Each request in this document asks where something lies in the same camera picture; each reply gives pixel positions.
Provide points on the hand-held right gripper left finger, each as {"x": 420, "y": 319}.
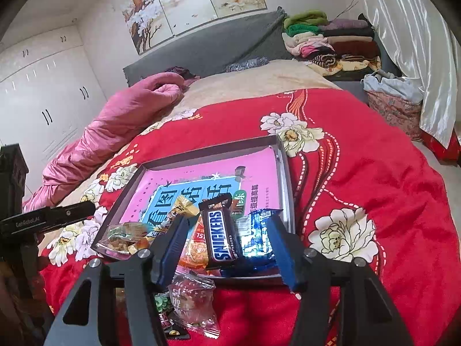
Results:
{"x": 172, "y": 254}

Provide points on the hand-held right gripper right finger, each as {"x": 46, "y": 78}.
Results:
{"x": 284, "y": 256}

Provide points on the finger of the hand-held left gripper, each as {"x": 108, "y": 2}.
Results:
{"x": 75, "y": 212}

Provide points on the orange pastry packet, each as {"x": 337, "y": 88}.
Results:
{"x": 196, "y": 250}

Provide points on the blue snack packet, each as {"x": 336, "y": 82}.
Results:
{"x": 254, "y": 239}

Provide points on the clear candy packet red print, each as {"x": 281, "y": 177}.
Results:
{"x": 191, "y": 295}

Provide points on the yellow snack packet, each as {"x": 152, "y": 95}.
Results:
{"x": 180, "y": 207}

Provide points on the green orange snack packet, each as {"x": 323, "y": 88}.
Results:
{"x": 162, "y": 304}

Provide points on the brown chocolate bar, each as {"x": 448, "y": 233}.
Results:
{"x": 220, "y": 236}

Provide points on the green pastry packet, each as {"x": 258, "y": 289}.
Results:
{"x": 122, "y": 236}

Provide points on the shallow grey cardboard box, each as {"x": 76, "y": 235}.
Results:
{"x": 281, "y": 173}

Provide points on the pink book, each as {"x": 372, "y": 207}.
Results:
{"x": 216, "y": 176}

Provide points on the pink quilt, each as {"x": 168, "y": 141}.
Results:
{"x": 119, "y": 122}

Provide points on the white wardrobe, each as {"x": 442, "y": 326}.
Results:
{"x": 46, "y": 90}

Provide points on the red floral blanket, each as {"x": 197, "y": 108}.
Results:
{"x": 378, "y": 173}

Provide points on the dark purple cloth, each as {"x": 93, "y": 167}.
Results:
{"x": 182, "y": 73}

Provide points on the beige bed sheet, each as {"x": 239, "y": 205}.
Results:
{"x": 259, "y": 79}

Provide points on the red cloth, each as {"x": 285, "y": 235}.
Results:
{"x": 443, "y": 149}

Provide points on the blue-grey patterned cloth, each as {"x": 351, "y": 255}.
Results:
{"x": 246, "y": 64}

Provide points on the light blue cloth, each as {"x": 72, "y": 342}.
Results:
{"x": 392, "y": 84}

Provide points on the grey headboard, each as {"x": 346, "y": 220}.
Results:
{"x": 216, "y": 47}

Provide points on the stack of folded clothes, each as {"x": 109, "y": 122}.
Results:
{"x": 335, "y": 43}

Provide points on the white satin curtain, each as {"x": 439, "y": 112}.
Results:
{"x": 414, "y": 43}

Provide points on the floral wall painting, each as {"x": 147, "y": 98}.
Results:
{"x": 201, "y": 3}

